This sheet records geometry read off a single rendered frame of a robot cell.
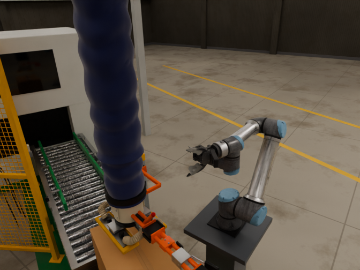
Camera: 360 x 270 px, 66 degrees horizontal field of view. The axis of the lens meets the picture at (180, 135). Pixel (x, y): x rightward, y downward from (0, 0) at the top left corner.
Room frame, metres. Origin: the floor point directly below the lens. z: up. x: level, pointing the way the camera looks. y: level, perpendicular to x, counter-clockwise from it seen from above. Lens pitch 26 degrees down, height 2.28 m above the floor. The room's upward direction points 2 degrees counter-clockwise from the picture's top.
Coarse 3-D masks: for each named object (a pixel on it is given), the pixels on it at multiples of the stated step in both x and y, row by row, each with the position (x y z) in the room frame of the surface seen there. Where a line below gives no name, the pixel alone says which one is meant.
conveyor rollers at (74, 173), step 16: (64, 144) 3.43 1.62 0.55; (48, 160) 2.99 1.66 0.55; (64, 160) 2.99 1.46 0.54; (80, 160) 3.00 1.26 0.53; (48, 176) 2.64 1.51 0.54; (64, 176) 2.64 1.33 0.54; (80, 176) 2.65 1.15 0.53; (96, 176) 2.66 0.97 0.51; (64, 192) 2.32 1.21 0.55; (80, 192) 2.32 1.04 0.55; (96, 192) 2.31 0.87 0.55; (64, 224) 1.87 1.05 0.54; (80, 224) 1.86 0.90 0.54; (96, 224) 1.85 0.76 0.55; (80, 240) 1.68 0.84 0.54; (80, 256) 1.51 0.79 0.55
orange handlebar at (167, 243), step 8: (160, 184) 1.43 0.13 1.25; (136, 216) 1.15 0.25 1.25; (144, 216) 1.15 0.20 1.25; (144, 224) 1.09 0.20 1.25; (160, 240) 0.98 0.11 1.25; (168, 240) 0.97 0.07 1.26; (168, 248) 0.93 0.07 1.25; (176, 248) 0.93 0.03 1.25; (184, 264) 0.84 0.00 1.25; (192, 264) 0.84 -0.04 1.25
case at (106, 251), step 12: (96, 228) 1.39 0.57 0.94; (132, 228) 1.38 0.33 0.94; (96, 240) 1.29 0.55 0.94; (108, 240) 1.29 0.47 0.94; (144, 240) 1.28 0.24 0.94; (96, 252) 1.30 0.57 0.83; (108, 252) 1.19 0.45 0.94; (120, 252) 1.19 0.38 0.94; (132, 252) 1.19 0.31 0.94; (144, 252) 1.18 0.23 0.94; (156, 252) 1.18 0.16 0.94; (108, 264) 1.11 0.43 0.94; (120, 264) 1.11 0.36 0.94; (132, 264) 1.10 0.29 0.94; (144, 264) 1.10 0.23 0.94; (156, 264) 1.10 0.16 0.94; (168, 264) 1.10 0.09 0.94
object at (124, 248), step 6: (108, 216) 1.28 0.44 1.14; (102, 222) 1.24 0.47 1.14; (108, 222) 1.22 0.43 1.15; (102, 228) 1.20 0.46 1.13; (108, 228) 1.19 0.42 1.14; (108, 234) 1.15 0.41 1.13; (114, 234) 1.14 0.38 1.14; (120, 234) 1.12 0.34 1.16; (126, 234) 1.14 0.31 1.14; (114, 240) 1.10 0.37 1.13; (120, 240) 1.10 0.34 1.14; (120, 246) 1.06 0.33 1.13; (126, 246) 1.06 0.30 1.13; (132, 246) 1.06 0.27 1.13; (126, 252) 1.03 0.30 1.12
